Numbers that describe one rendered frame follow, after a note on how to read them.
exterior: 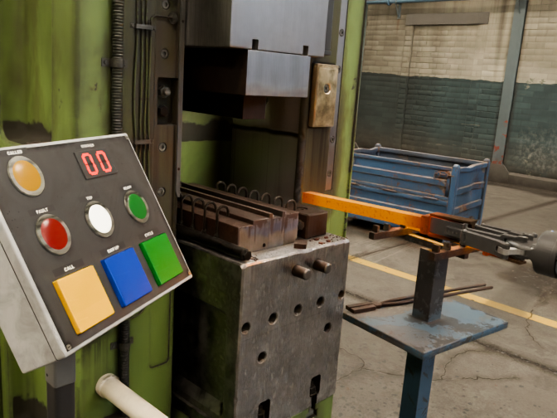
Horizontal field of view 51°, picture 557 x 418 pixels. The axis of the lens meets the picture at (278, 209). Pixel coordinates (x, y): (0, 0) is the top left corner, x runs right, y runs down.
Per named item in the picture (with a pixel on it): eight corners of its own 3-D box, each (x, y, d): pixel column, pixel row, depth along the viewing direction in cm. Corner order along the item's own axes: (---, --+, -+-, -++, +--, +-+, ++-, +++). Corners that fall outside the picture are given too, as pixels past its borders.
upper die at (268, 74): (307, 97, 138) (311, 55, 136) (245, 95, 124) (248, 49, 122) (197, 86, 166) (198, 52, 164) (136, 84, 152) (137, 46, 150)
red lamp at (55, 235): (75, 250, 79) (75, 218, 78) (42, 255, 76) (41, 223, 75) (65, 244, 81) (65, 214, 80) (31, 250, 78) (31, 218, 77)
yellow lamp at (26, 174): (49, 192, 78) (48, 160, 78) (13, 196, 75) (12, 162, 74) (39, 188, 81) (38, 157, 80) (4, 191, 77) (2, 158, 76)
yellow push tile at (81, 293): (116, 312, 82) (93, 264, 81) (82, 333, 74) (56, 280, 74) (106, 316, 82) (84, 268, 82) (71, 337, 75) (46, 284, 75)
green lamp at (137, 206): (153, 219, 97) (154, 194, 96) (129, 223, 94) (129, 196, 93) (143, 216, 99) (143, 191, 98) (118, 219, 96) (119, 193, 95)
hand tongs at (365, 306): (484, 285, 204) (484, 282, 204) (493, 289, 201) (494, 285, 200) (345, 308, 175) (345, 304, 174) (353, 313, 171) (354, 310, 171)
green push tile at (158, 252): (184, 271, 100) (166, 232, 100) (162, 285, 93) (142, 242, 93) (176, 275, 101) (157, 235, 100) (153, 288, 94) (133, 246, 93)
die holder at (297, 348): (336, 393, 162) (351, 238, 152) (233, 449, 135) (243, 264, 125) (207, 326, 199) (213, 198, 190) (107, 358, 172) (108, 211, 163)
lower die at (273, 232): (296, 241, 146) (299, 208, 144) (236, 255, 132) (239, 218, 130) (192, 208, 174) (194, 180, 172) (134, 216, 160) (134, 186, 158)
